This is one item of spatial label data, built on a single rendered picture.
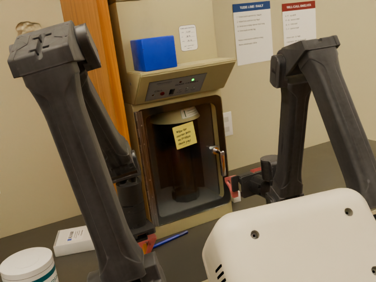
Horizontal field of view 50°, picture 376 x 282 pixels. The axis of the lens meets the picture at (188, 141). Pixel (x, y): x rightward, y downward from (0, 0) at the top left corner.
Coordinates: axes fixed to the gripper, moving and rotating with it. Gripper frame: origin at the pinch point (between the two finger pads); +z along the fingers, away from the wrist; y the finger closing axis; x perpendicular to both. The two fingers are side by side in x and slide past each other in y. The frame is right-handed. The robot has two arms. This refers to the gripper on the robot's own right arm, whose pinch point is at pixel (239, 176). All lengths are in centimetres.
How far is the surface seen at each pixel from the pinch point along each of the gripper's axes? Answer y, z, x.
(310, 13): -87, 58, -48
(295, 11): -77, 58, -50
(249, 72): -48, 59, -25
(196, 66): 8.5, 3.6, -35.9
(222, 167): 0.1, 9.8, -0.7
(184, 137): 10.6, 14.5, -12.9
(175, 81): 14.1, 7.1, -32.0
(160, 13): 13, 15, -52
